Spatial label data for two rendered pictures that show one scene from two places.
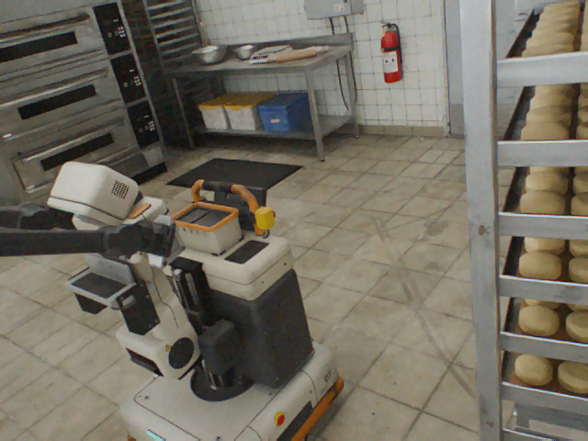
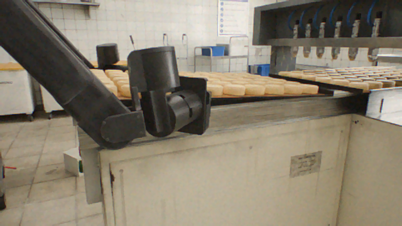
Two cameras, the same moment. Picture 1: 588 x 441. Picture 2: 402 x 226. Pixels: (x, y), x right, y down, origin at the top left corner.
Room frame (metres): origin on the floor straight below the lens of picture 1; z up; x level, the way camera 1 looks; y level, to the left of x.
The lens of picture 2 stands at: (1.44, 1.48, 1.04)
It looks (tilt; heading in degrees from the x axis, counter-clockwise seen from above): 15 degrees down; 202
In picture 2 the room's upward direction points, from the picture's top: straight up
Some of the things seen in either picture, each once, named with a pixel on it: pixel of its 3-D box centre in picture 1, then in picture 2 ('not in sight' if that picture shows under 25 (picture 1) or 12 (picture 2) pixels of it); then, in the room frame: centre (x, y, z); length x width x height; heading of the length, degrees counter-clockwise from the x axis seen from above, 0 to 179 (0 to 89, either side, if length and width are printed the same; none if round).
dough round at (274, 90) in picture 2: not in sight; (274, 89); (0.76, 1.39, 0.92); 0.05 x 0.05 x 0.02
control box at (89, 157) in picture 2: not in sight; (90, 153); (0.97, 0.99, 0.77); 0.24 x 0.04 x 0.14; 46
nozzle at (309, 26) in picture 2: not in sight; (305, 32); (0.37, 1.44, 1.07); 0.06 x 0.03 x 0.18; 136
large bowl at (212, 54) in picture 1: (210, 55); not in sight; (5.77, 0.46, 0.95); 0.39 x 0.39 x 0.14
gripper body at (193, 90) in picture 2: not in sight; (183, 107); (1.04, 1.28, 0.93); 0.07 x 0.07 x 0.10; 2
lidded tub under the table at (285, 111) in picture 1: (285, 111); not in sight; (5.20, -0.18, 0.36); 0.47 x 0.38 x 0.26; 139
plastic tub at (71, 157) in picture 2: not in sight; (87, 157); (-0.14, -0.21, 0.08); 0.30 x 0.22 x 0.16; 167
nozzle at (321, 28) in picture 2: not in sight; (319, 31); (0.41, 1.48, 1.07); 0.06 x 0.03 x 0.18; 136
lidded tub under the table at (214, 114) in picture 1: (225, 110); not in sight; (5.78, 0.44, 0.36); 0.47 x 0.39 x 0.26; 135
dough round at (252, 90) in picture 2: not in sight; (254, 90); (0.80, 1.35, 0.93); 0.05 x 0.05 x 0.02
